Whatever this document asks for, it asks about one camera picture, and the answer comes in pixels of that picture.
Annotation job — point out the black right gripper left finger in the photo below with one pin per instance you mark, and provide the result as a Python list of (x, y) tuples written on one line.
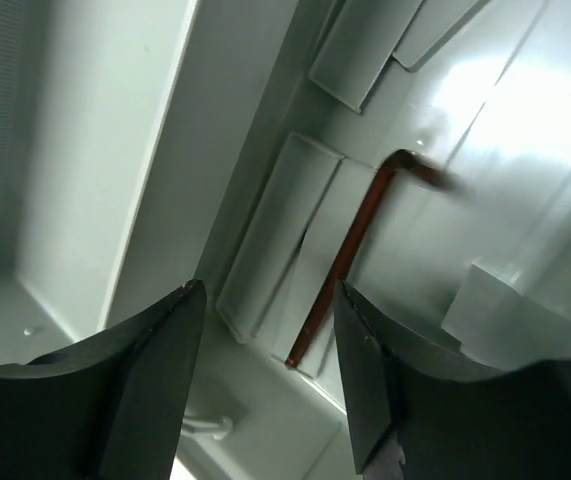
[(110, 406)]

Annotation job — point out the red hex key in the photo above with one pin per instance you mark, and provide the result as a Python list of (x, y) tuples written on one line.
[(401, 160)]

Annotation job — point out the green transparent plastic toolbox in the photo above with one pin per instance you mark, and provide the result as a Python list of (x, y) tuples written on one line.
[(145, 144)]

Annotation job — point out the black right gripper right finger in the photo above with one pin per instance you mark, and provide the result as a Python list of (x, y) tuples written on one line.
[(417, 410)]

